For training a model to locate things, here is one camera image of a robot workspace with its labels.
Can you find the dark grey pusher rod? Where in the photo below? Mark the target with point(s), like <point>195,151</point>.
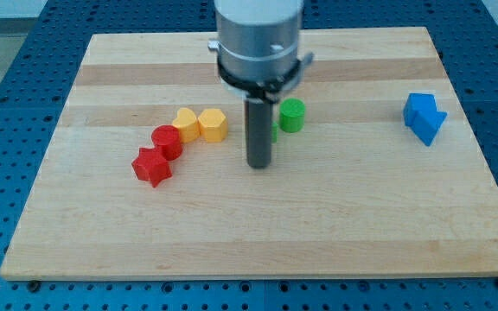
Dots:
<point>258,123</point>

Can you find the green star block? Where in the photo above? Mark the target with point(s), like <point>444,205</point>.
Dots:
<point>274,132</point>

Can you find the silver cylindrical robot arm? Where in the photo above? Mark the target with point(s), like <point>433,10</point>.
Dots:
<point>256,51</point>

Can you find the red star block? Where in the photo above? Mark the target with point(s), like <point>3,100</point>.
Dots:
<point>150,165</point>

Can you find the green cylinder block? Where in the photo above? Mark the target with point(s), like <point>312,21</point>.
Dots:
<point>291,115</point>

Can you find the yellow hexagon block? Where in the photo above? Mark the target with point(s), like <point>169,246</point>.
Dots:
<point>213,125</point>

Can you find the yellow heart block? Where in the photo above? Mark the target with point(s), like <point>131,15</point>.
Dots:
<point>187,124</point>

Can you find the red cylinder block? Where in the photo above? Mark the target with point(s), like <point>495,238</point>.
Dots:
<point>167,139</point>

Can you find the light wooden board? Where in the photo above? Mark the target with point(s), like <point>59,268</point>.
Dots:
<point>354,194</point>

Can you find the blue cube block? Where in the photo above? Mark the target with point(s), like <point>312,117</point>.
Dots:
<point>416,103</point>

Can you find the blue triangle block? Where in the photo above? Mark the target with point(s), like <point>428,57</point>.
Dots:
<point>426,125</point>

